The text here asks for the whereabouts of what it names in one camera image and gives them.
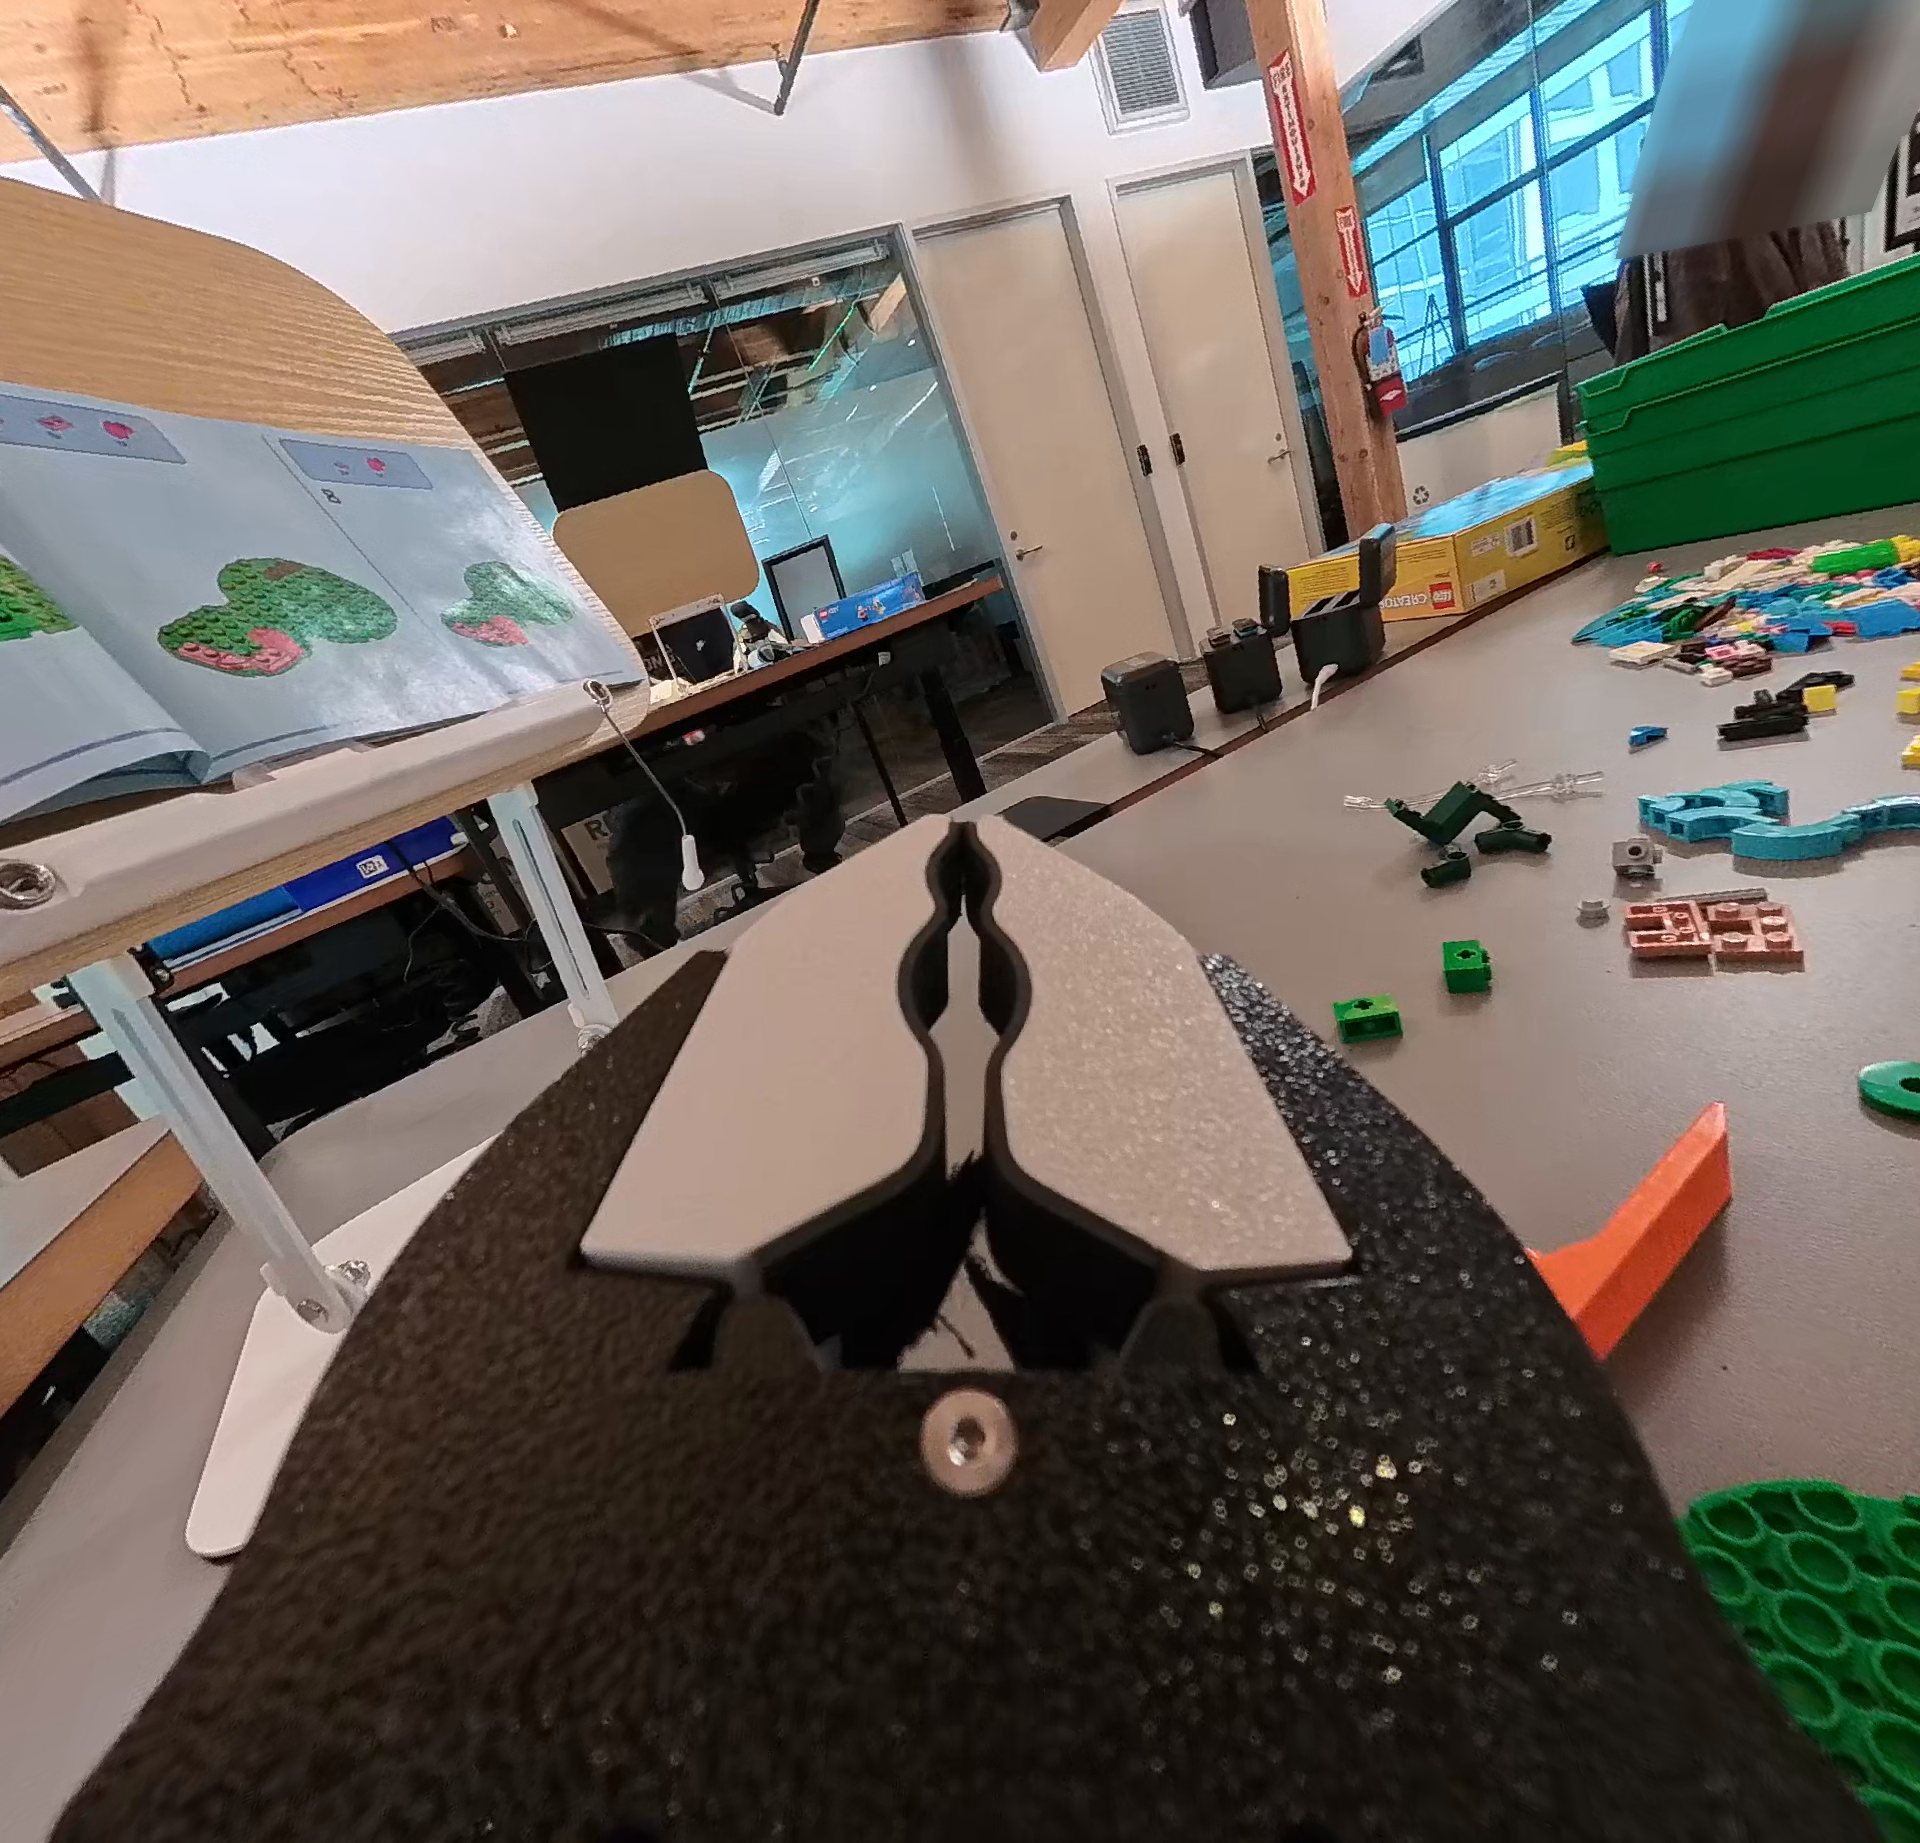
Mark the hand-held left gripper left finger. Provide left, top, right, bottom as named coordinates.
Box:
left=579, top=818, right=989, bottom=1291

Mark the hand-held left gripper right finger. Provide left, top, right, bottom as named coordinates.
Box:
left=973, top=820, right=1359, bottom=1288

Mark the dark green lego assembly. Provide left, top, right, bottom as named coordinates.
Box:
left=1382, top=780, right=1553, bottom=862

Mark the pink lego plate assembly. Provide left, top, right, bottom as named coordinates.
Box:
left=1623, top=895, right=1807, bottom=969

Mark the teal curved lego piece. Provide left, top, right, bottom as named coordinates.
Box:
left=1731, top=794, right=1920, bottom=868
left=1637, top=780, right=1788, bottom=842

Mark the yellow lego box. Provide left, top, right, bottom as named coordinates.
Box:
left=1287, top=463, right=1608, bottom=621

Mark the open lego instruction booklet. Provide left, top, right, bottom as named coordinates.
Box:
left=0, top=379, right=646, bottom=824

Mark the pile of mixed lego bricks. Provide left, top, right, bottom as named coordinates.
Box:
left=1573, top=528, right=1920, bottom=690

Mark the large green lego plate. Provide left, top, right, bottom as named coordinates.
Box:
left=1679, top=1481, right=1920, bottom=1843

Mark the black charger box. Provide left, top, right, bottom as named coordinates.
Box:
left=1101, top=653, right=1197, bottom=753
left=1199, top=620, right=1285, bottom=716

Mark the wooden office desk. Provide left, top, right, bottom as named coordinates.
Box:
left=510, top=573, right=1008, bottom=885

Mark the laptop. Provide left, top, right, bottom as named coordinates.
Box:
left=651, top=600, right=744, bottom=681

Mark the black charger box open lid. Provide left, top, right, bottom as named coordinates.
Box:
left=1289, top=525, right=1398, bottom=681

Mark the blue cardboard box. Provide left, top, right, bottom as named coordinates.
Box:
left=801, top=578, right=924, bottom=642

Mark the computer monitor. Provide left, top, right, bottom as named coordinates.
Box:
left=762, top=538, right=836, bottom=636

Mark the orange brick separator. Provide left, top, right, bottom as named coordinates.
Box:
left=1528, top=1104, right=1733, bottom=1363

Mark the rounded beige board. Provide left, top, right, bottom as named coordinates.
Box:
left=552, top=468, right=762, bottom=630

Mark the blue plastic crate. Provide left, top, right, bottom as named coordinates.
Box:
left=149, top=820, right=466, bottom=960

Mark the white door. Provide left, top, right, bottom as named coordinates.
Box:
left=1110, top=162, right=1322, bottom=630
left=913, top=198, right=1186, bottom=712

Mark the green plastic storage bin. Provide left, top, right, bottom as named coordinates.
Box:
left=1574, top=255, right=1920, bottom=556

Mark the large glass window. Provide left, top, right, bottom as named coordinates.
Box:
left=1341, top=0, right=1667, bottom=405

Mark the white air vent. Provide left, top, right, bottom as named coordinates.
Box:
left=1092, top=0, right=1188, bottom=133

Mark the black wall panel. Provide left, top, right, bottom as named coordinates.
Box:
left=501, top=330, right=706, bottom=509

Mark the wooden post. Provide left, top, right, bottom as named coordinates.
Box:
left=1230, top=0, right=1411, bottom=539

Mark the wooden book stand white frame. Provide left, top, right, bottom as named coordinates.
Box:
left=0, top=176, right=655, bottom=1560

